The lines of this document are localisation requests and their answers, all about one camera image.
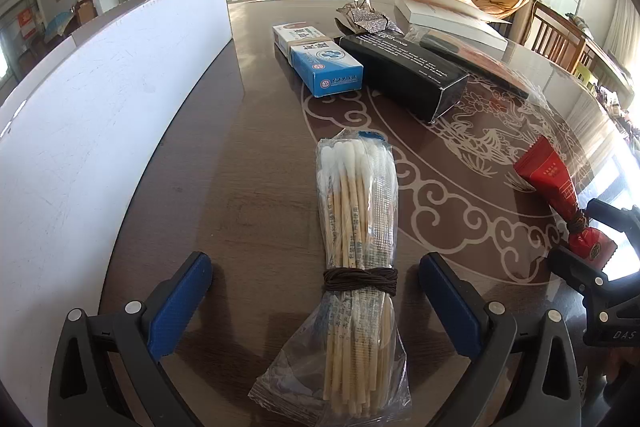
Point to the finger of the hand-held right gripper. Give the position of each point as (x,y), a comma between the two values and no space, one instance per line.
(580,272)
(615,217)

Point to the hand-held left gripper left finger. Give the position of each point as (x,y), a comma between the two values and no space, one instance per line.
(180,307)

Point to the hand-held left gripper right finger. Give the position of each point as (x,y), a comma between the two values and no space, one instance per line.
(450,312)

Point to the red candy-shaped packet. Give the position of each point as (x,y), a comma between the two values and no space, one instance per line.
(547,179)

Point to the pack of cotton swabs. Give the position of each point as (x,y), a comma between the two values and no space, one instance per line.
(350,232)

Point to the large white cardboard box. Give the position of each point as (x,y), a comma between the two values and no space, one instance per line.
(100,132)

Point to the phone case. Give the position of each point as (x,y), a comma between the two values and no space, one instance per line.
(480,67)

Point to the black printed box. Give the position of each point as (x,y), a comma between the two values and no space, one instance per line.
(400,72)

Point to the blue and white carton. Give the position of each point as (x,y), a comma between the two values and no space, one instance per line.
(315,57)

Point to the wooden side table with clutter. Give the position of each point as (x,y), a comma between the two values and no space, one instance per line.
(600,67)

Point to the wooden slatted chair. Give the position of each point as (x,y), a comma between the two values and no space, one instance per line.
(550,34)

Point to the white flat box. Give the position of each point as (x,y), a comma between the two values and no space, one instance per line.
(450,14)

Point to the wooden dining table set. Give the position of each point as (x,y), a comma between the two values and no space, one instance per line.
(65,19)

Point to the red door sign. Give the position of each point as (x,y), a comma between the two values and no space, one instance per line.
(26,21)

